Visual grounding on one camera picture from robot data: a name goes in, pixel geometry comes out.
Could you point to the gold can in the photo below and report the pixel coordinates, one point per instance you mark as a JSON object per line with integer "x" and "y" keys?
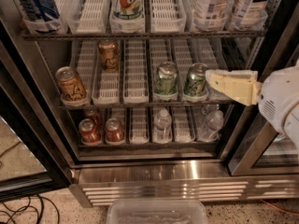
{"x": 73, "y": 92}
{"x": 109, "y": 55}

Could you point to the blue label plastic bottle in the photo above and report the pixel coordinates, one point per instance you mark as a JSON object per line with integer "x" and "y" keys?
{"x": 246, "y": 13}

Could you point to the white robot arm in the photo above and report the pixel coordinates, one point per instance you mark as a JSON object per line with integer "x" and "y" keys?
{"x": 277, "y": 97}

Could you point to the red can rear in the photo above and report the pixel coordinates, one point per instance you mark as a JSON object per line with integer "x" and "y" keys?
{"x": 93, "y": 114}

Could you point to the clear plastic bin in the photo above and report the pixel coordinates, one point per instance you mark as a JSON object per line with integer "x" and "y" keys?
{"x": 156, "y": 212}

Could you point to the top wire shelf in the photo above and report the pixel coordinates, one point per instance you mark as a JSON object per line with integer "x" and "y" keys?
{"x": 123, "y": 36}

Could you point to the water bottle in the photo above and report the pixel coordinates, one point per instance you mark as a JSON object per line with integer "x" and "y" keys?
{"x": 210, "y": 123}
{"x": 162, "y": 127}

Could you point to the green can left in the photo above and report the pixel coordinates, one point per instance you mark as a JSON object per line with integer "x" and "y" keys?
{"x": 166, "y": 79}

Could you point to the water bottle centre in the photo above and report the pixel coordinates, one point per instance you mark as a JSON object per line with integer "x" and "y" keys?
{"x": 162, "y": 127}

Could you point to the red can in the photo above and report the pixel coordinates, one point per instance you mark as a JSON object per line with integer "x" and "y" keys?
{"x": 89, "y": 132}
{"x": 114, "y": 132}
{"x": 93, "y": 114}

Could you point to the white blue labelled bottle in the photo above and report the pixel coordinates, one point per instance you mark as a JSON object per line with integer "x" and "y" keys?
{"x": 210, "y": 15}

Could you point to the red can front right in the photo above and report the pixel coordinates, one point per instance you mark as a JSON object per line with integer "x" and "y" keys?
{"x": 114, "y": 132}

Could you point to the gold can rear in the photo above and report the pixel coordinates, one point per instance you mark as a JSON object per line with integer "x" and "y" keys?
{"x": 109, "y": 55}

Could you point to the fridge open glass door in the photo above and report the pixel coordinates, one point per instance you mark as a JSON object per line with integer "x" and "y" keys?
{"x": 20, "y": 101}

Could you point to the steel fridge vent grille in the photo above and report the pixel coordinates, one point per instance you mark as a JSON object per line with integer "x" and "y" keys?
{"x": 236, "y": 189}

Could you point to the green can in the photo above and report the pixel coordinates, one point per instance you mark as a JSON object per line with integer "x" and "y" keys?
{"x": 195, "y": 82}
{"x": 166, "y": 79}

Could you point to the green can right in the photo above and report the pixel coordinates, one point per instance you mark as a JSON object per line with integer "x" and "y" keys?
{"x": 195, "y": 82}

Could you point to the red can front left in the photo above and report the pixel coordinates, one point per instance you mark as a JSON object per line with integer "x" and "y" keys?
{"x": 89, "y": 132}

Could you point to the water bottle right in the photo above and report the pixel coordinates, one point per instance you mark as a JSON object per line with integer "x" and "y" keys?
{"x": 210, "y": 123}

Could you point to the blue white bottle far left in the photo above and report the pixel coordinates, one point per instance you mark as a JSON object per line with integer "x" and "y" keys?
{"x": 42, "y": 16}

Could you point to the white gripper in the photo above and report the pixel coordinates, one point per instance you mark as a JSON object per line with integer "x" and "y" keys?
{"x": 277, "y": 101}

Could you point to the wire shelf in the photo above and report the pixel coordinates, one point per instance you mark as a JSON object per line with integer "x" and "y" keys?
{"x": 153, "y": 104}
{"x": 123, "y": 36}

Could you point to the gold can front left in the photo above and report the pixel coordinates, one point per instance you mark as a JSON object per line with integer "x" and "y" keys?
{"x": 73, "y": 92}

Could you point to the middle wire shelf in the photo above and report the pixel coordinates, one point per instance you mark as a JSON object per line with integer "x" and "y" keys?
{"x": 153, "y": 104}

